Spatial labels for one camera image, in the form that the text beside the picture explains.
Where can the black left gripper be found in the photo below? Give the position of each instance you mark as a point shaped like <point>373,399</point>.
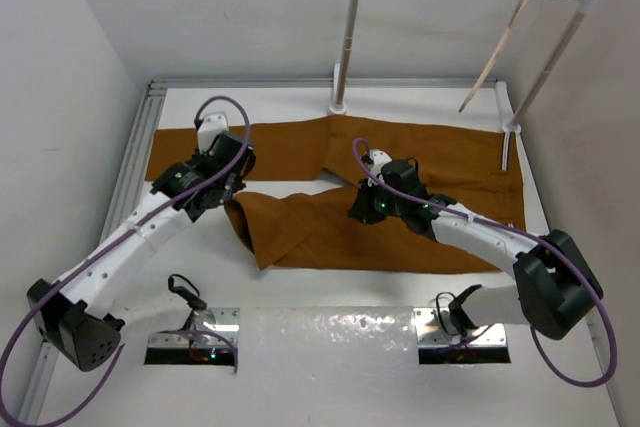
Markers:
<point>237,185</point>

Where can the white clothes rack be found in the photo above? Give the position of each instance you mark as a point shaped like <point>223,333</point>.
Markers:
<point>350,42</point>

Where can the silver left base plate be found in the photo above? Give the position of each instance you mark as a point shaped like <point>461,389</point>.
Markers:
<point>206,339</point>

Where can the wooden clothes hanger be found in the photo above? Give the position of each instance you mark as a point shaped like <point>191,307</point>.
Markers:
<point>496,53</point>

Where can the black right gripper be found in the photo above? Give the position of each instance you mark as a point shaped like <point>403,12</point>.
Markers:
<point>361,207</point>

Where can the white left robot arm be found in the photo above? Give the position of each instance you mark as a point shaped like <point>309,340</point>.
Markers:
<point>79,314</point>

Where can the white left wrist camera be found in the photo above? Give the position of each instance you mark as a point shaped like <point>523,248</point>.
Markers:
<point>208,128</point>

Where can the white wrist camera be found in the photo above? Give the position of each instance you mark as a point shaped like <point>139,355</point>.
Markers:
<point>375,159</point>
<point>208,128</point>

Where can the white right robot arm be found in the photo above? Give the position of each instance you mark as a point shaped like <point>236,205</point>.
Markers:
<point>554,288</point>

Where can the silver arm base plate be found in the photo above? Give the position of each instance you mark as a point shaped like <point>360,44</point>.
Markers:
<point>437,345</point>

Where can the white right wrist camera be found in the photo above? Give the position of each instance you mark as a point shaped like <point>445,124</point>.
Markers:
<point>375,159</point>

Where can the brown trousers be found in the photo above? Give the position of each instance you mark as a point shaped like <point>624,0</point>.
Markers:
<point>314,231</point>

